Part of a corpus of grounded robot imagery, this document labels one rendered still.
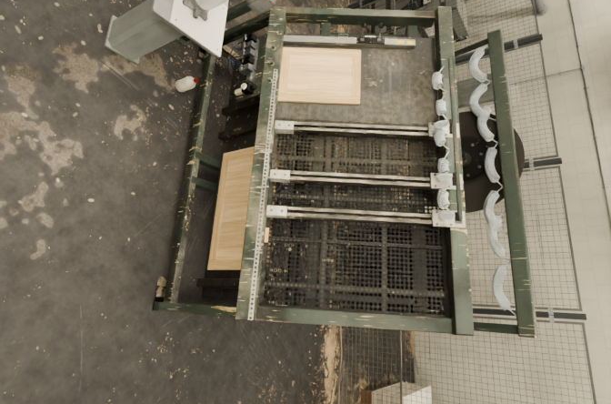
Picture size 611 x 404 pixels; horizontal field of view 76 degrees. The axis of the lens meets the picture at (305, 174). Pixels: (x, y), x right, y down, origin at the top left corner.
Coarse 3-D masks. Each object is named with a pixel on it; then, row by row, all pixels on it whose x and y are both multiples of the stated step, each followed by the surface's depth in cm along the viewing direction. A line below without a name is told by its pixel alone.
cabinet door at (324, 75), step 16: (288, 48) 285; (304, 48) 285; (320, 48) 284; (288, 64) 281; (304, 64) 281; (320, 64) 280; (336, 64) 280; (352, 64) 279; (288, 80) 277; (304, 80) 276; (320, 80) 276; (336, 80) 276; (352, 80) 275; (288, 96) 272; (304, 96) 272; (320, 96) 271; (336, 96) 271; (352, 96) 271
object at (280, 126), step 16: (288, 128) 258; (304, 128) 258; (320, 128) 258; (336, 128) 258; (352, 128) 260; (368, 128) 259; (384, 128) 257; (400, 128) 256; (416, 128) 256; (432, 128) 252; (448, 128) 251
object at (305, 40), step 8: (288, 40) 285; (296, 40) 285; (304, 40) 284; (312, 40) 284; (320, 40) 284; (328, 40) 284; (336, 40) 284; (344, 40) 283; (352, 40) 283; (392, 40) 282; (408, 40) 282; (408, 48) 284
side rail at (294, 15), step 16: (288, 16) 295; (304, 16) 294; (320, 16) 293; (336, 16) 292; (352, 16) 291; (368, 16) 290; (384, 16) 289; (400, 16) 288; (416, 16) 287; (432, 16) 287
